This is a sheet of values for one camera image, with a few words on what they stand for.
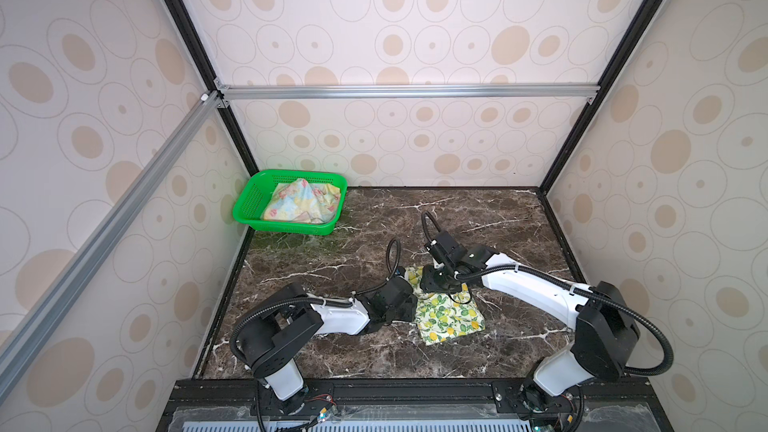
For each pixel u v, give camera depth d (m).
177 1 0.73
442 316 0.87
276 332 0.46
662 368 0.41
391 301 0.69
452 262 0.64
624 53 0.82
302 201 1.07
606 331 0.43
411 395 0.75
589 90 0.91
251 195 1.09
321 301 0.51
